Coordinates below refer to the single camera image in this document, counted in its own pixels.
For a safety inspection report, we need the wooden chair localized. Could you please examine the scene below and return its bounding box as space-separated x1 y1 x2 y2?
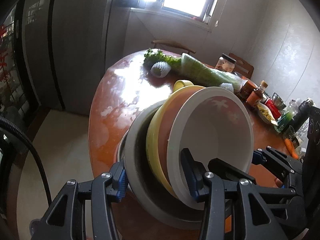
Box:
229 53 254 79
151 40 197 54

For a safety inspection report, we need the white dish with food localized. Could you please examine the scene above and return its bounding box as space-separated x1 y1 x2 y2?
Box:
256 102 278 125

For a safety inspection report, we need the glass jar black lid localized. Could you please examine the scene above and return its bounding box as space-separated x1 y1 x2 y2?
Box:
215 53 237 74

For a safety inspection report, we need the yellow bowl with handles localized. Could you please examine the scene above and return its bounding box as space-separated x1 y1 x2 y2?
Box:
146 79 208 193

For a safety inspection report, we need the clear plastic cup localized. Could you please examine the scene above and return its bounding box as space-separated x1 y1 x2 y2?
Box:
284 126 297 140

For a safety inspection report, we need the red label sauce bottle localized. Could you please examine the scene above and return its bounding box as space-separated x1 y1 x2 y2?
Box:
246 90 264 105

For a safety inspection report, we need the white paper bowl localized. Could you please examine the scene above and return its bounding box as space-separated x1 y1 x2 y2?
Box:
166 87 254 204

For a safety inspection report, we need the large steel bowl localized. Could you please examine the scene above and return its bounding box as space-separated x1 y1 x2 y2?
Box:
124 100 205 223

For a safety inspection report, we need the wrapped napa cabbage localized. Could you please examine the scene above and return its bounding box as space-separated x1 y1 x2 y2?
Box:
181 53 244 90

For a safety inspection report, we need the steel cup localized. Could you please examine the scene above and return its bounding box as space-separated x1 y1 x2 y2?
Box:
271 92 287 109

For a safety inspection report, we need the carrot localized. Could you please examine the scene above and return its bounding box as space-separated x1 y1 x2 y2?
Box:
285 139 299 159

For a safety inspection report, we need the green plastic bottle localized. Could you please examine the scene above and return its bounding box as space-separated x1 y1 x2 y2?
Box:
275 100 299 133

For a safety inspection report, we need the grey refrigerator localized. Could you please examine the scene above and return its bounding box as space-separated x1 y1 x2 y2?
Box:
14 0 118 110

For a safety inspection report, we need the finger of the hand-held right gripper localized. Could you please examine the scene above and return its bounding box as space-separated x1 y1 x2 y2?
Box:
208 158 300 207
252 146 304 187

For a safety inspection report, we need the leafy green vegetable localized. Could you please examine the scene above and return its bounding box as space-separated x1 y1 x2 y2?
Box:
143 48 182 72

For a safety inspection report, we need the glass door red decoration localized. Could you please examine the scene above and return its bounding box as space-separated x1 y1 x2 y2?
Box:
0 10 40 120

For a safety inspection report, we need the sauce jar red lid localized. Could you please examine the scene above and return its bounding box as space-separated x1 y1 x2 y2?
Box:
237 80 258 99

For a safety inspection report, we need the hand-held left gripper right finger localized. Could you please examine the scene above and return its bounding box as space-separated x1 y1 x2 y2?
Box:
181 149 283 240

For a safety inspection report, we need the black thermos flask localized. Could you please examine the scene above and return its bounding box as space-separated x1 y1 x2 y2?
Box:
292 99 314 130

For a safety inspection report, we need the red box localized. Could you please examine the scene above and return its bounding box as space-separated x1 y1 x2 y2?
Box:
265 99 283 117

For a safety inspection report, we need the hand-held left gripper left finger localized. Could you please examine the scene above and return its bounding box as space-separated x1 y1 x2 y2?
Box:
37 162 128 240

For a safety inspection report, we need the fruit in foam net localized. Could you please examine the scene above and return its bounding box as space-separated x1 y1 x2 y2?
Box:
151 61 172 78
219 82 235 93

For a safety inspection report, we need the black cable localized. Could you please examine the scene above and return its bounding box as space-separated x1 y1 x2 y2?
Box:
0 116 52 205

